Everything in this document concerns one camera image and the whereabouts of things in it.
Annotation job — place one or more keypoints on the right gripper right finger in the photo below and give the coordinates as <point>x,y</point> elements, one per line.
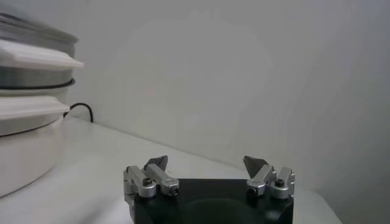
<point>274,182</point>

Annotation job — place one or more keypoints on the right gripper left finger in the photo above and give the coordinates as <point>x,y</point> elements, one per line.
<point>149,185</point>

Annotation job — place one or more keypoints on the stainless steel steamer basket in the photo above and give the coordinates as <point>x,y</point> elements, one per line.
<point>30,58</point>

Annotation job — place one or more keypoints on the cream electric cooking pot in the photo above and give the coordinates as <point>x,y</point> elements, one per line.
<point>24,152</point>

